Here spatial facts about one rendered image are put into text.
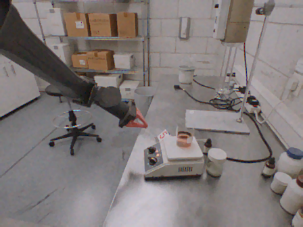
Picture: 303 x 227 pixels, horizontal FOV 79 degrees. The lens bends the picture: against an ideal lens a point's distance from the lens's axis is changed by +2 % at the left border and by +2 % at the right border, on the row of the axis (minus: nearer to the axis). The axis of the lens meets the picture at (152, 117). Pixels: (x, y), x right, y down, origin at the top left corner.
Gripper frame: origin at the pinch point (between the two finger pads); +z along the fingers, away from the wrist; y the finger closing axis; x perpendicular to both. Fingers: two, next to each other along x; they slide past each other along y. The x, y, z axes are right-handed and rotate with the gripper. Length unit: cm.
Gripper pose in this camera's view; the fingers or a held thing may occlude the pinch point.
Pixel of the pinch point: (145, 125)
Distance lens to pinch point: 66.1
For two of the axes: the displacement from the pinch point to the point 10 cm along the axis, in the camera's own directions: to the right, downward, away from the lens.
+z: 7.7, 5.2, 3.7
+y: -0.8, -5.0, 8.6
